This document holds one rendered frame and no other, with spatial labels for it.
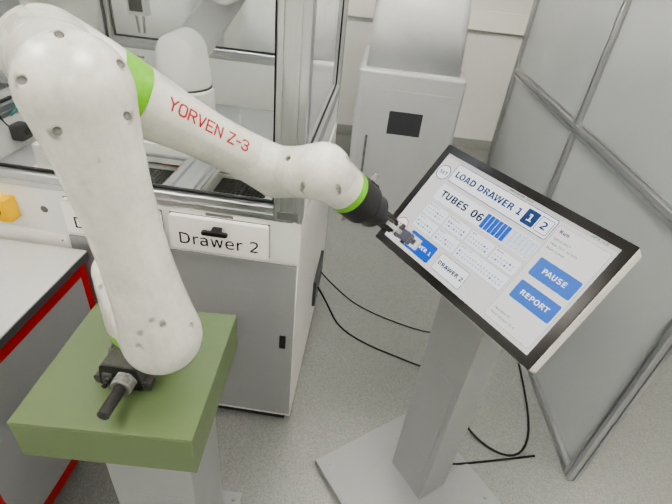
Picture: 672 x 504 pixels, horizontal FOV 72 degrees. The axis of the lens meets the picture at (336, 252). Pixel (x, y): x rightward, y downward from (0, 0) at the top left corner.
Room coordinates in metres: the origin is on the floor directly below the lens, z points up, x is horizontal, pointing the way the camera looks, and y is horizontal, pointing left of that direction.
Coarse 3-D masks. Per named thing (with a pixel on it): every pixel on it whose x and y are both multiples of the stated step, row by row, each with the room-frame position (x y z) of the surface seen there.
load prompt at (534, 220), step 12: (456, 168) 1.09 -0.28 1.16; (456, 180) 1.06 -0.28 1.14; (468, 180) 1.04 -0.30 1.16; (480, 180) 1.03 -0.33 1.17; (468, 192) 1.02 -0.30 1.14; (480, 192) 1.00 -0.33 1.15; (492, 192) 0.99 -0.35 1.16; (504, 192) 0.97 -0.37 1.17; (492, 204) 0.96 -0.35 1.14; (504, 204) 0.95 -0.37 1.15; (516, 204) 0.93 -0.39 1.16; (528, 204) 0.92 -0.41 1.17; (516, 216) 0.91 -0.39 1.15; (528, 216) 0.89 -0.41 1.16; (540, 216) 0.88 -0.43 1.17; (528, 228) 0.87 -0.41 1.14; (540, 228) 0.86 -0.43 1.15; (552, 228) 0.85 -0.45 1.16
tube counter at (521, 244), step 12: (468, 216) 0.96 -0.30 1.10; (480, 216) 0.95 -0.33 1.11; (492, 216) 0.93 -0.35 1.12; (480, 228) 0.92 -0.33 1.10; (492, 228) 0.91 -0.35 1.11; (504, 228) 0.90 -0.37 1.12; (504, 240) 0.87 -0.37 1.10; (516, 240) 0.86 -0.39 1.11; (528, 240) 0.85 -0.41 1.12; (516, 252) 0.84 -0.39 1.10; (528, 252) 0.83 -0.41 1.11
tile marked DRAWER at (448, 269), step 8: (440, 256) 0.91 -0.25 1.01; (448, 256) 0.90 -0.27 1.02; (432, 264) 0.90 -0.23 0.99; (440, 264) 0.89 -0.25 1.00; (448, 264) 0.89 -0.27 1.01; (456, 264) 0.88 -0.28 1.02; (440, 272) 0.88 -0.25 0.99; (448, 272) 0.87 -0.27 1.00; (456, 272) 0.86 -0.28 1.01; (464, 272) 0.85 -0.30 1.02; (448, 280) 0.85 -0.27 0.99; (456, 280) 0.84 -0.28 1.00; (464, 280) 0.84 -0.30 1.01; (456, 288) 0.83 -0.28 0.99
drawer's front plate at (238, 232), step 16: (176, 224) 1.09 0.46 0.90; (192, 224) 1.09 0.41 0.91; (208, 224) 1.09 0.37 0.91; (224, 224) 1.08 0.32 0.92; (240, 224) 1.08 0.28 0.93; (256, 224) 1.09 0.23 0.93; (176, 240) 1.09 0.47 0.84; (192, 240) 1.09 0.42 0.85; (208, 240) 1.09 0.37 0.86; (224, 240) 1.08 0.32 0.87; (240, 240) 1.08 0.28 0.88; (256, 240) 1.08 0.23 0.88; (256, 256) 1.08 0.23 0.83
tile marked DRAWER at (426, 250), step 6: (414, 234) 0.99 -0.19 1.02; (420, 234) 0.99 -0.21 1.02; (426, 240) 0.96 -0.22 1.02; (408, 246) 0.97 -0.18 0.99; (420, 246) 0.96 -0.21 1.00; (426, 246) 0.95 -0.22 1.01; (432, 246) 0.94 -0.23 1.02; (414, 252) 0.95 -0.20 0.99; (420, 252) 0.95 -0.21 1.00; (426, 252) 0.94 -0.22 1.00; (432, 252) 0.93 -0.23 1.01; (420, 258) 0.93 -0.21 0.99; (426, 258) 0.92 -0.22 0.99
